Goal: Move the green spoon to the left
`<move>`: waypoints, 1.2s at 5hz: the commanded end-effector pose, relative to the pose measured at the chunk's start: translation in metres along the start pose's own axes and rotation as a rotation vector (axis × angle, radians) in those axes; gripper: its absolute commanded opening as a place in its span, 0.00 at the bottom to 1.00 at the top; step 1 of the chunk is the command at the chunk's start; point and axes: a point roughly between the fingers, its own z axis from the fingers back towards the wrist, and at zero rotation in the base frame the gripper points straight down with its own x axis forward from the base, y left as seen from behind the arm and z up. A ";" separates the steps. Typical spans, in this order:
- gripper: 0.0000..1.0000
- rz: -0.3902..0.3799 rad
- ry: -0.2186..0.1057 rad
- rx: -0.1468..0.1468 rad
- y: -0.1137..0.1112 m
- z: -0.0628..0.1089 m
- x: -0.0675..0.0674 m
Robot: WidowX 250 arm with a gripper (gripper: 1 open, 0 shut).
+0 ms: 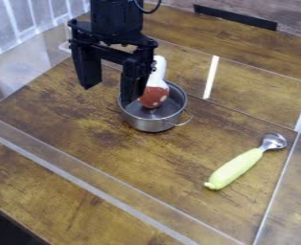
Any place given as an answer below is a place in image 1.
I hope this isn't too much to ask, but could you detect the clear acrylic triangle bracket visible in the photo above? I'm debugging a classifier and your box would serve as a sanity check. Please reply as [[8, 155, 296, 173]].
[[59, 25, 72, 54]]

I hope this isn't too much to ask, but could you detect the small steel pot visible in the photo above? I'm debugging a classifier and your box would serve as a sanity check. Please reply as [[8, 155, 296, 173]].
[[118, 81, 194, 133]]

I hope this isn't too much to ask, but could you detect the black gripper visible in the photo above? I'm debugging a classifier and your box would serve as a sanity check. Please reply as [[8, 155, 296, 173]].
[[68, 19, 159, 105]]

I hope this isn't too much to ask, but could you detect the black cable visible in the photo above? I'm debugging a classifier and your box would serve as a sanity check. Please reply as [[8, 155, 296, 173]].
[[133, 0, 163, 14]]

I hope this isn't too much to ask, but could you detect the black bar on table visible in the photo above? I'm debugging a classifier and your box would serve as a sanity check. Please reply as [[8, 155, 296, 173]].
[[194, 4, 278, 31]]

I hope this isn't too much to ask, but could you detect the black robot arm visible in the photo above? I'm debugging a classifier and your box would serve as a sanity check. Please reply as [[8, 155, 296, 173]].
[[68, 0, 161, 105]]

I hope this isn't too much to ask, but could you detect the red white toy mushroom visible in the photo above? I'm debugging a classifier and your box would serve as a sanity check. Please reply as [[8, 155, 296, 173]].
[[138, 56, 170, 108]]

